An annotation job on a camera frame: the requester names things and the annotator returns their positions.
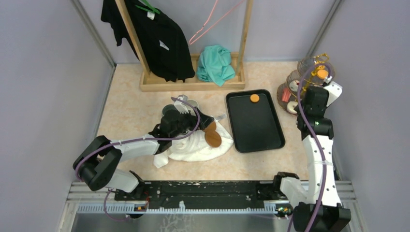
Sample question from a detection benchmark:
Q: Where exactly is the white glazed donut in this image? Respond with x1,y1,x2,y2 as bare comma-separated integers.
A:
286,101,298,115

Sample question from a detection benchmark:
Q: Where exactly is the teal cloth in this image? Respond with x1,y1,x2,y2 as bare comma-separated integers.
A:
196,45,235,87

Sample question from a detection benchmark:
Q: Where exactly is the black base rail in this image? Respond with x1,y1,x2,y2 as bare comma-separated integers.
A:
115,181,293,214

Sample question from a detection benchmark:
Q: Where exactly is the white towel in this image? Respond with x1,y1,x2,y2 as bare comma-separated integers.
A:
153,114,234,168

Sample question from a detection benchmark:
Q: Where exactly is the orange biscuit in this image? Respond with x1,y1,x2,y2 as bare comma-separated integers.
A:
249,94,260,103

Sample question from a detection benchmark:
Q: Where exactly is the green hanger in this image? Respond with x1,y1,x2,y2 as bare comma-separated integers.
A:
135,0,160,14

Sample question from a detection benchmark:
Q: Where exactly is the orange macaron on stand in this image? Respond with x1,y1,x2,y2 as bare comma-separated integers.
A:
316,69,329,80

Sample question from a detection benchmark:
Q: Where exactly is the pink hanger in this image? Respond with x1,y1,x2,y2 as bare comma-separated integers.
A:
188,0,247,45

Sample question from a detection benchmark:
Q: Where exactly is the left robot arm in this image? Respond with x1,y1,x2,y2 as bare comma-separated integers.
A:
73,107,215,200

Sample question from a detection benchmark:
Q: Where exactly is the wooden clothes rack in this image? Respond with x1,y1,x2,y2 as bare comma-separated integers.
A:
115,0,254,92

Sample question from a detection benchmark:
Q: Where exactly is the three-tier glass stand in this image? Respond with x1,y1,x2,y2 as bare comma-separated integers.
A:
277,53,334,115

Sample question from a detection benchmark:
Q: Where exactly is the white speckled mug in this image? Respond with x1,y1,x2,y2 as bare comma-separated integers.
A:
187,99,199,107

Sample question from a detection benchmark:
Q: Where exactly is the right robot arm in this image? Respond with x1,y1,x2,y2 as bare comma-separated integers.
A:
272,83,351,232

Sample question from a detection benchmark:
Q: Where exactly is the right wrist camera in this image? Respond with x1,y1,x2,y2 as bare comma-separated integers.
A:
323,80,343,107

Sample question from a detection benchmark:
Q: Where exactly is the black baking tray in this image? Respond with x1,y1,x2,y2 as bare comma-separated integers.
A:
225,89,286,153

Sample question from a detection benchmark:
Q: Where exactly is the red cake slice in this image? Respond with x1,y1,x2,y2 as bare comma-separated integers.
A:
281,87,292,102

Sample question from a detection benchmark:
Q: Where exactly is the grey-blue ceramic mug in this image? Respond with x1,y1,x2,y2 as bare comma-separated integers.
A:
162,104,176,116

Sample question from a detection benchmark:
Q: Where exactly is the wooden coaster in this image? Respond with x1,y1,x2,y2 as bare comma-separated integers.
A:
202,121,217,133
205,131,222,147

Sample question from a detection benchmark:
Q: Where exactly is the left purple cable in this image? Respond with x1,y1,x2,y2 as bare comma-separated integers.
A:
74,96,202,222

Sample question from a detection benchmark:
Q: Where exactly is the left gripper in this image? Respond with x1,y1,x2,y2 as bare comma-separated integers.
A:
170,106,214,140

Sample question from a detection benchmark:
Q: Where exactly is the black t-shirt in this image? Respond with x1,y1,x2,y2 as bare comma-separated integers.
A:
101,0,196,83

